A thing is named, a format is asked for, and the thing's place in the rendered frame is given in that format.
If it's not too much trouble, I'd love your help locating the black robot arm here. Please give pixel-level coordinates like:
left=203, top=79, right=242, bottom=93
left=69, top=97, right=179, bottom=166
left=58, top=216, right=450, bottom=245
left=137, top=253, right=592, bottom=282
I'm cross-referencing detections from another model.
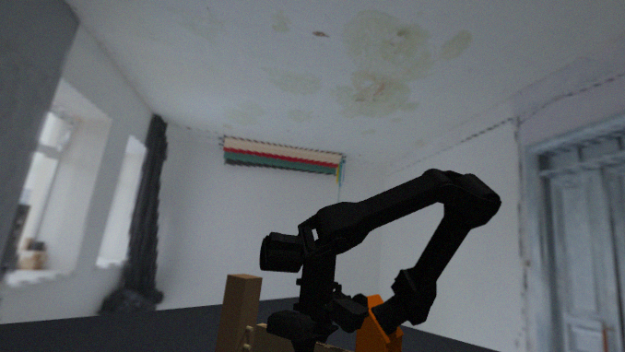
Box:
left=259, top=169, right=501, bottom=336

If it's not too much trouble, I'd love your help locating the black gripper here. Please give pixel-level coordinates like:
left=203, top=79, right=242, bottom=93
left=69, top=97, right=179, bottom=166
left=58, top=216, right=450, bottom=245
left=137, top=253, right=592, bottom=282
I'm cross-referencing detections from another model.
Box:
left=266, top=273, right=339, bottom=352

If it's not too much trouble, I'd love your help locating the brown wooden post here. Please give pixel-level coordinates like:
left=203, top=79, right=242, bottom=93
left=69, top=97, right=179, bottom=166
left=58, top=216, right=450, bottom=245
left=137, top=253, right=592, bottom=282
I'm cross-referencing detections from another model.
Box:
left=215, top=275, right=263, bottom=352

